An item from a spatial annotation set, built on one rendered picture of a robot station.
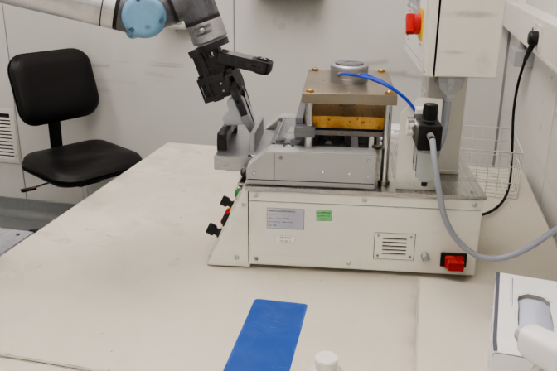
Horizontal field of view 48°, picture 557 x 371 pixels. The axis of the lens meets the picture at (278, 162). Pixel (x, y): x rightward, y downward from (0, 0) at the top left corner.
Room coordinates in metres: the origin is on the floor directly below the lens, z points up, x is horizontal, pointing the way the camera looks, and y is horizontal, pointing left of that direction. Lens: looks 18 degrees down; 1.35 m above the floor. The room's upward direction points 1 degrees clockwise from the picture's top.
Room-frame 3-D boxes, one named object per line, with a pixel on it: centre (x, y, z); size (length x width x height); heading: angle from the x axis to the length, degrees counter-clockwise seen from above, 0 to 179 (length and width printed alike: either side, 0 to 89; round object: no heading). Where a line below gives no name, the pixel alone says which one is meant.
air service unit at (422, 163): (1.05, -0.25, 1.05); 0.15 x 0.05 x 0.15; 175
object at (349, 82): (1.26, -0.17, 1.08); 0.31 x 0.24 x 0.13; 175
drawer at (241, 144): (1.30, -0.03, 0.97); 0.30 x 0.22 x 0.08; 85
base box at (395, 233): (1.27, -0.14, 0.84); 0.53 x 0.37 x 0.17; 85
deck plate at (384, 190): (1.28, -0.18, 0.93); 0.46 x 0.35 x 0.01; 85
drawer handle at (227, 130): (1.31, 0.11, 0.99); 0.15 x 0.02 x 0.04; 175
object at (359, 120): (1.28, -0.14, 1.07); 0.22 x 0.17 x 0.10; 175
